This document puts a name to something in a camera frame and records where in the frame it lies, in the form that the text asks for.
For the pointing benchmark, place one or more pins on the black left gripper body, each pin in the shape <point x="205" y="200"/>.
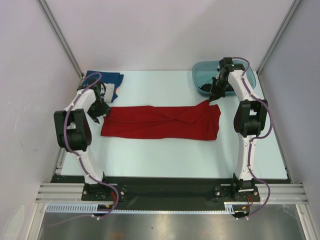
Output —
<point x="98" y="108"/>

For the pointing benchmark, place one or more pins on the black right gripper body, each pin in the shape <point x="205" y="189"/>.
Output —
<point x="216" y="90"/>

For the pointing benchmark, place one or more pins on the red t shirt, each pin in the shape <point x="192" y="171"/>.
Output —
<point x="198" y="122"/>

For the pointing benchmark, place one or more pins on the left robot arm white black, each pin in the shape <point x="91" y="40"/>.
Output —
<point x="73" y="134"/>

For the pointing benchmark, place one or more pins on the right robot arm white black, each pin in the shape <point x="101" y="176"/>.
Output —
<point x="249" y="122"/>

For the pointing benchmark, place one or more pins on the black t shirt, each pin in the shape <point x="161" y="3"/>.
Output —
<point x="206" y="87"/>

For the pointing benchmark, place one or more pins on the teal plastic bin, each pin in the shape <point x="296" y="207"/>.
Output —
<point x="204" y="72"/>

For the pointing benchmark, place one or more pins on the folded blue printed t shirt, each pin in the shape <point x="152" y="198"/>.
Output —
<point x="106" y="88"/>

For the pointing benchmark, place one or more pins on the aluminium front frame rail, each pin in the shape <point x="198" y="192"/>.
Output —
<point x="282" y="193"/>

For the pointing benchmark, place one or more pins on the left aluminium frame post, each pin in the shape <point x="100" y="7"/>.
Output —
<point x="49" y="16"/>

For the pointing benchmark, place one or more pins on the aluminium frame post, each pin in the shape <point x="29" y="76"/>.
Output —
<point x="49" y="16"/>
<point x="279" y="34"/>

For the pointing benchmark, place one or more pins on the right aluminium frame post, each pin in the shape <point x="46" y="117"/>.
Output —
<point x="279" y="34"/>

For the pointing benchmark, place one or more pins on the white slotted cable duct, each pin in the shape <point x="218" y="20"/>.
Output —
<point x="100" y="208"/>

